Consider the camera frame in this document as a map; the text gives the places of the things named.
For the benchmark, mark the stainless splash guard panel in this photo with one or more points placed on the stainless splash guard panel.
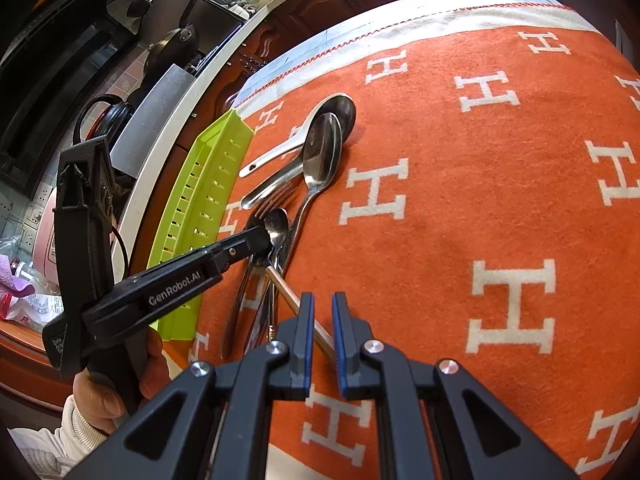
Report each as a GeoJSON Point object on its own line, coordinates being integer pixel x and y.
{"type": "Point", "coordinates": [134, 144]}

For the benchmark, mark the green plastic utensil tray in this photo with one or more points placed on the green plastic utensil tray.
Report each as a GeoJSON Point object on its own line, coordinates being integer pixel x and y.
{"type": "Point", "coordinates": [197, 202]}

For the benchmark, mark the steel fork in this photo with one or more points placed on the steel fork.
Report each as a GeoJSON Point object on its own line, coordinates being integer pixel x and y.
{"type": "Point", "coordinates": [281, 196]}

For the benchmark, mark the person's left hand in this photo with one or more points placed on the person's left hand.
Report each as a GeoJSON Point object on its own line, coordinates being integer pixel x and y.
{"type": "Point", "coordinates": [101, 405]}

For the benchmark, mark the left sleeve cream sweater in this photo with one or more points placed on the left sleeve cream sweater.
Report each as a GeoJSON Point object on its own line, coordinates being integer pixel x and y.
{"type": "Point", "coordinates": [52, 454]}

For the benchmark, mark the pink rice cooker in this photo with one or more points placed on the pink rice cooker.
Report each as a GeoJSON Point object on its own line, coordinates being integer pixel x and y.
{"type": "Point", "coordinates": [43, 256]}

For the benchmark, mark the steel tablespoon patterned handle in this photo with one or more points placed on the steel tablespoon patterned handle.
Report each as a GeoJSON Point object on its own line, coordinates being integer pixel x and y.
{"type": "Point", "coordinates": [319, 172]}

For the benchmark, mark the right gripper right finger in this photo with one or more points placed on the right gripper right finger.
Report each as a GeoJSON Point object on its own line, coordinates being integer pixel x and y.
{"type": "Point", "coordinates": [434, 421]}

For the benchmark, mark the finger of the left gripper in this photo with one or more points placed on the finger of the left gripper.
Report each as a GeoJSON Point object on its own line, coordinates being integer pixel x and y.
{"type": "Point", "coordinates": [145, 297]}

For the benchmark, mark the orange H-pattern blanket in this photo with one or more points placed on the orange H-pattern blanket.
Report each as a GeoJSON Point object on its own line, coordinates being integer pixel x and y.
{"type": "Point", "coordinates": [486, 208]}

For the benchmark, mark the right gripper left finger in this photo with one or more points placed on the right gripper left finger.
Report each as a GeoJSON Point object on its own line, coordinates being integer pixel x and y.
{"type": "Point", "coordinates": [212, 422]}

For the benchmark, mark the large steel soup spoon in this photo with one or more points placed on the large steel soup spoon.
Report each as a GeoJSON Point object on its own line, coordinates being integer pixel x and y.
{"type": "Point", "coordinates": [310, 148]}

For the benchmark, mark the wooden handled steel spoon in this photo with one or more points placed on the wooden handled steel spoon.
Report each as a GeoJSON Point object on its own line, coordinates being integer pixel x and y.
{"type": "Point", "coordinates": [322, 337]}

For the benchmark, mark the white ceramic soup spoon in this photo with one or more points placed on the white ceramic soup spoon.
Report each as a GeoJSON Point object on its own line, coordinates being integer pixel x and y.
{"type": "Point", "coordinates": [280, 147]}

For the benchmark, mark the black frying pan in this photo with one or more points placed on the black frying pan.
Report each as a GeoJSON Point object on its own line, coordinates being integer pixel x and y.
{"type": "Point", "coordinates": [178, 47]}

